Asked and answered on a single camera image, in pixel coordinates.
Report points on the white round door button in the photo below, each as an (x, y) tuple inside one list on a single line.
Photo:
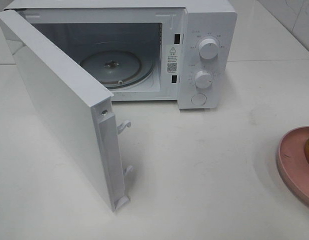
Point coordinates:
[(199, 99)]

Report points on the white round knob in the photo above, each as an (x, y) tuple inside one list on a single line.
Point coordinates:
[(203, 79), (208, 48)]

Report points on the pink round plate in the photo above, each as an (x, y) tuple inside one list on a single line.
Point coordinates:
[(292, 164)]

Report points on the glass microwave turntable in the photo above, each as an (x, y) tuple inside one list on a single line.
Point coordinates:
[(117, 68)]

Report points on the white warning label sticker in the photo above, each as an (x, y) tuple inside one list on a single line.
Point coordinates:
[(172, 57)]

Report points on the white microwave oven body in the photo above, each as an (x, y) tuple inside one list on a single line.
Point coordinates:
[(81, 28)]

